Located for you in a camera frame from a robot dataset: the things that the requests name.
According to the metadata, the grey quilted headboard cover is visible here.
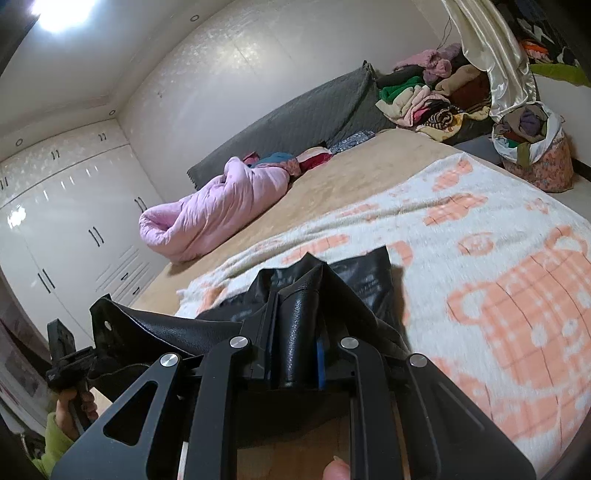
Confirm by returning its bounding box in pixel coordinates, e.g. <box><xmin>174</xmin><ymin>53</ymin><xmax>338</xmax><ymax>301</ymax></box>
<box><xmin>186</xmin><ymin>60</ymin><xmax>398</xmax><ymax>192</ymax></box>

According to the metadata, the bright ceiling lamp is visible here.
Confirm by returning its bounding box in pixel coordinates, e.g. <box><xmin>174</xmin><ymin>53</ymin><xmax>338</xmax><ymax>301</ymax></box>
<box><xmin>37</xmin><ymin>0</ymin><xmax>102</xmax><ymax>24</ymax></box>

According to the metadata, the heap of colourful small clothes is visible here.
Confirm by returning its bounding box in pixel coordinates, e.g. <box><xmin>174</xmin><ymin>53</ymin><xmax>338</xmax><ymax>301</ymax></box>
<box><xmin>512</xmin><ymin>14</ymin><xmax>583</xmax><ymax>68</ymax></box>

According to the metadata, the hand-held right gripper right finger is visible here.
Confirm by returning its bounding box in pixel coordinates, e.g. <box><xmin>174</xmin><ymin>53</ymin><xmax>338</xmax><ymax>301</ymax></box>
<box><xmin>316</xmin><ymin>314</ymin><xmax>536</xmax><ymax>480</ymax></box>

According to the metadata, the floral laundry bag with clothes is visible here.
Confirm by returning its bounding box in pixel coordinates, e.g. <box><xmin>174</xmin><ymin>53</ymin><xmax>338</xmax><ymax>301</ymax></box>
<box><xmin>491</xmin><ymin>102</ymin><xmax>574</xmax><ymax>193</ymax></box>

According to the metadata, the cream satin curtain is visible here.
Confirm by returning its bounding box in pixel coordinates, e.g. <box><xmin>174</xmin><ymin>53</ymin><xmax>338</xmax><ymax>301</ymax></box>
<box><xmin>441</xmin><ymin>0</ymin><xmax>536</xmax><ymax>121</ymax></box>

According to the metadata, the white orange bear printed blanket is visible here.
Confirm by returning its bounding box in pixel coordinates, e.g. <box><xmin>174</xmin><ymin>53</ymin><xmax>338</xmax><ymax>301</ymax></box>
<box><xmin>175</xmin><ymin>152</ymin><xmax>591</xmax><ymax>472</ymax></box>

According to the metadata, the pink red folded cloth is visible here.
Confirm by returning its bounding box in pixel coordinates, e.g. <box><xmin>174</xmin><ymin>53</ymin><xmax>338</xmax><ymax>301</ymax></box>
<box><xmin>295</xmin><ymin>147</ymin><xmax>333</xmax><ymax>176</ymax></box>

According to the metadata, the black leather jacket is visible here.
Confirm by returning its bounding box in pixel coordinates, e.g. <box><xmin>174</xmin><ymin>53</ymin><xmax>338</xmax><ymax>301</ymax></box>
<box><xmin>88</xmin><ymin>244</ymin><xmax>407</xmax><ymax>407</ymax></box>

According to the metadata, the blue patterned cloth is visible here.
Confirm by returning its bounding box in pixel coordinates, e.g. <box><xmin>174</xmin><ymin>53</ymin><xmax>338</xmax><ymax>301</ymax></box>
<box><xmin>330</xmin><ymin>130</ymin><xmax>376</xmax><ymax>154</ymax></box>

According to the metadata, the person's right hand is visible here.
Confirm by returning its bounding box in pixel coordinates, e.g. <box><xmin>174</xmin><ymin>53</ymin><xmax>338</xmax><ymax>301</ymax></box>
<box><xmin>322</xmin><ymin>455</ymin><xmax>352</xmax><ymax>480</ymax></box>

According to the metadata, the white wardrobe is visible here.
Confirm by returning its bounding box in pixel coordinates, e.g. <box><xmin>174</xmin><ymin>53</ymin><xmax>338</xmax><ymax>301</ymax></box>
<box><xmin>0</xmin><ymin>117</ymin><xmax>171</xmax><ymax>342</ymax></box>

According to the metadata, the tan plush bed sheet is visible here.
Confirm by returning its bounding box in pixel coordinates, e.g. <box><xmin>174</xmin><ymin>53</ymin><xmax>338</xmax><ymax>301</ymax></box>
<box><xmin>129</xmin><ymin>128</ymin><xmax>462</xmax><ymax>480</ymax></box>

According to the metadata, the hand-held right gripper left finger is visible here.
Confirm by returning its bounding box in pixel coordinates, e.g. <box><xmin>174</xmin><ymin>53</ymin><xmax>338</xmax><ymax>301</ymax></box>
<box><xmin>48</xmin><ymin>265</ymin><xmax>282</xmax><ymax>480</ymax></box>

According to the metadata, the pile of folded clothes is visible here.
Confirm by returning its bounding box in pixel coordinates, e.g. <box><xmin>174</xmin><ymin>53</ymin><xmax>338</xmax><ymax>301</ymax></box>
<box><xmin>375</xmin><ymin>44</ymin><xmax>495</xmax><ymax>134</ymax></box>

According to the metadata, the person's left forearm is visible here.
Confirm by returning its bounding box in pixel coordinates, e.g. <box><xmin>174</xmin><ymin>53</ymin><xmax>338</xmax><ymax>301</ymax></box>
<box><xmin>32</xmin><ymin>411</ymin><xmax>75</xmax><ymax>478</ymax></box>

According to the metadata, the pink quilt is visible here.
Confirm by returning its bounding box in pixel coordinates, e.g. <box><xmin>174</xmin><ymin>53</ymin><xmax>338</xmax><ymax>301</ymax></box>
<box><xmin>139</xmin><ymin>156</ymin><xmax>294</xmax><ymax>265</ymax></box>

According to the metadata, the green ledge cover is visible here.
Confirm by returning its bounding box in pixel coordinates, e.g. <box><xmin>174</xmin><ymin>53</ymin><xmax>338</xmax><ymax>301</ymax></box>
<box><xmin>529</xmin><ymin>62</ymin><xmax>591</xmax><ymax>88</ymax></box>

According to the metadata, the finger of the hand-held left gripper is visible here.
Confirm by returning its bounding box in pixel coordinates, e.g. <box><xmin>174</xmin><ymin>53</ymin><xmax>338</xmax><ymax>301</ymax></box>
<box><xmin>89</xmin><ymin>296</ymin><xmax>122</xmax><ymax>358</ymax></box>

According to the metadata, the person's left hand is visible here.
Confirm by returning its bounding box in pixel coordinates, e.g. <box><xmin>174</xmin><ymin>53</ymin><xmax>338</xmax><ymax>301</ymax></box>
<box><xmin>54</xmin><ymin>387</ymin><xmax>100</xmax><ymax>441</ymax></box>

